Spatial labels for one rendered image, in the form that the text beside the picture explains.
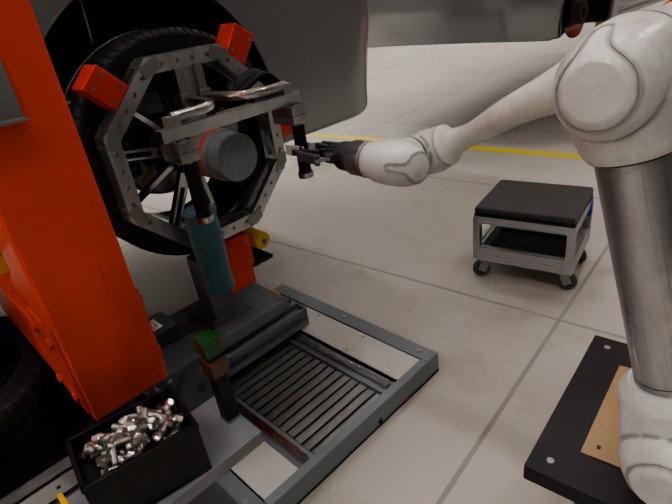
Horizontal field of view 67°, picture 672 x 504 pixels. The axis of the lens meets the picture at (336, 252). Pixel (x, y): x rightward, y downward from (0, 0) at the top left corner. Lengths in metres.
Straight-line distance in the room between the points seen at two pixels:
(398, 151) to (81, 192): 0.64
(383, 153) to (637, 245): 0.58
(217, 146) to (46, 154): 0.52
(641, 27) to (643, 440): 0.60
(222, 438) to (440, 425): 0.77
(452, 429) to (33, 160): 1.29
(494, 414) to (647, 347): 0.86
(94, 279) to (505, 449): 1.17
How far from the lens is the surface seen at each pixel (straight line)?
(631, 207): 0.79
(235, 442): 1.08
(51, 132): 0.95
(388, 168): 1.16
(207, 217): 1.26
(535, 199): 2.24
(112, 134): 1.37
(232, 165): 1.37
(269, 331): 1.84
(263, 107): 1.36
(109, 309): 1.05
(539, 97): 0.98
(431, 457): 1.57
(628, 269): 0.84
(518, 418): 1.69
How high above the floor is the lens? 1.21
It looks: 27 degrees down
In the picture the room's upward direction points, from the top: 8 degrees counter-clockwise
